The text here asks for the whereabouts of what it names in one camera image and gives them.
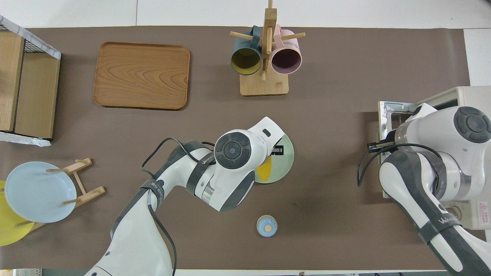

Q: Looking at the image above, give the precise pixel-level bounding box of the light green plate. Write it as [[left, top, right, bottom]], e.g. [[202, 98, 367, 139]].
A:
[[253, 134, 295, 184]]

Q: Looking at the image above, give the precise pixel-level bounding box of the yellow corn cob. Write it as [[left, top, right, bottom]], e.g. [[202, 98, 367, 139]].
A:
[[256, 155, 273, 181]]

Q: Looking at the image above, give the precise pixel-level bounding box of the cream toaster oven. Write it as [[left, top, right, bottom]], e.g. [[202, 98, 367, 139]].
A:
[[417, 86, 491, 230]]

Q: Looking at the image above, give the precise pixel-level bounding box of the wooden mug rack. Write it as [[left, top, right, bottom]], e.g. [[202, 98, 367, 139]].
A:
[[230, 0, 306, 96]]

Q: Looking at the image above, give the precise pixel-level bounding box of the brown table mat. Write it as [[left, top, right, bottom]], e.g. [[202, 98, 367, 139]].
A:
[[0, 26, 488, 271]]

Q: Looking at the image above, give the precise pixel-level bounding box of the pink mug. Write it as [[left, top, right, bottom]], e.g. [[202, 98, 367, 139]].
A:
[[271, 25, 303, 75]]

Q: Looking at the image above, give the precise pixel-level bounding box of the dark blue mug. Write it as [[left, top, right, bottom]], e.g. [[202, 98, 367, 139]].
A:
[[231, 26, 262, 76]]

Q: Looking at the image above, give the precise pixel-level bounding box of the wooden serving tray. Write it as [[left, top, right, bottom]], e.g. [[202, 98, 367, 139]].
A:
[[93, 42, 191, 110]]

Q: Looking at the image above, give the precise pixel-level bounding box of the wooden plate rack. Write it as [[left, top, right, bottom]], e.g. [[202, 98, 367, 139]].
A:
[[15, 158, 106, 232]]

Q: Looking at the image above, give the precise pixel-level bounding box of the light blue plate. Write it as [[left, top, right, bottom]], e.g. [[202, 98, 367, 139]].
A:
[[5, 161, 77, 223]]

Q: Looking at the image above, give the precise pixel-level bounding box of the yellow plate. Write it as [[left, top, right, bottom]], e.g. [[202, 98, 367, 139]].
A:
[[0, 181, 35, 246]]

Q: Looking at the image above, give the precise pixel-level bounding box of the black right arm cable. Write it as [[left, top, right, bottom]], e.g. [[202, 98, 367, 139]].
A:
[[358, 142, 442, 187]]

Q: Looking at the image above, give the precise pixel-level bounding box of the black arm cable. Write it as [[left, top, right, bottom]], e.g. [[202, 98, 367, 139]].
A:
[[141, 137, 216, 276], [358, 142, 442, 187]]

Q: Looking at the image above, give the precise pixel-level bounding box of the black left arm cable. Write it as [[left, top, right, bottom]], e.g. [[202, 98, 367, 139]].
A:
[[141, 137, 216, 276]]

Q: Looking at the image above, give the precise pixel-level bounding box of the wire and wood storage shelf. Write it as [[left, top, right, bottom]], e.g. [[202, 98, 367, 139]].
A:
[[0, 15, 62, 147]]

